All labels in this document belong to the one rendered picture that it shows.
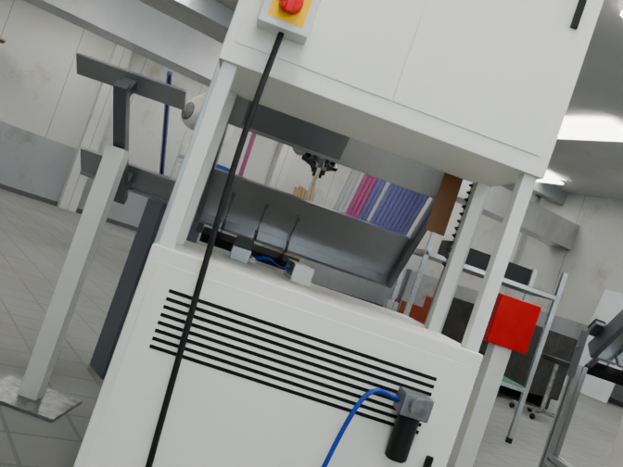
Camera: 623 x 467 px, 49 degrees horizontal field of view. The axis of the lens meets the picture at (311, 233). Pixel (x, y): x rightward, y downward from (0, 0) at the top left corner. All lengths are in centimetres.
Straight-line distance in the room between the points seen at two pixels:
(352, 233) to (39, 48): 1122
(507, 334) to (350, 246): 57
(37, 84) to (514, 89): 1194
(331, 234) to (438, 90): 94
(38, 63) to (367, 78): 1186
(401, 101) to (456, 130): 13
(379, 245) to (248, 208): 44
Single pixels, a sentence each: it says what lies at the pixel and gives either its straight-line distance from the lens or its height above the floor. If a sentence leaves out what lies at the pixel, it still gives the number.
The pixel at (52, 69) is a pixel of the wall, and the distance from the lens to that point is 1313.
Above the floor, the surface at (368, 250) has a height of 77.
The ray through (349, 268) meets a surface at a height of 70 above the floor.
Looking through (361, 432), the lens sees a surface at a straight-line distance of 142.
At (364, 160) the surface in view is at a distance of 204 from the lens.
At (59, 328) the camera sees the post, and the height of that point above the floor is 24.
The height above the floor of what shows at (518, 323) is 71.
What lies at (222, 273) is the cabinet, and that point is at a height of 61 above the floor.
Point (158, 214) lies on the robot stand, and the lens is 264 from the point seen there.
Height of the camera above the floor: 70
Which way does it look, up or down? 2 degrees up
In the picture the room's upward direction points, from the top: 19 degrees clockwise
